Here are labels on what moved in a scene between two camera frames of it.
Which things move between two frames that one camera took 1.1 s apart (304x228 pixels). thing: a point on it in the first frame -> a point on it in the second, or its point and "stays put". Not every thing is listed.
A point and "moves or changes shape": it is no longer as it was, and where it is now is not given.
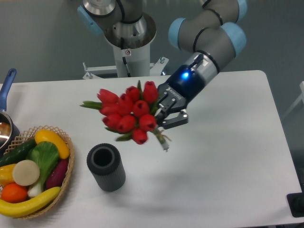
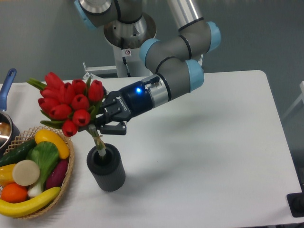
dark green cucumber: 17,154 stays put
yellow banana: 23,209 stays put
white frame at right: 300,98 stays put
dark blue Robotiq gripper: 185,83 -> 125,104
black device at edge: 296,203 stays put
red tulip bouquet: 131,113 moves or changes shape
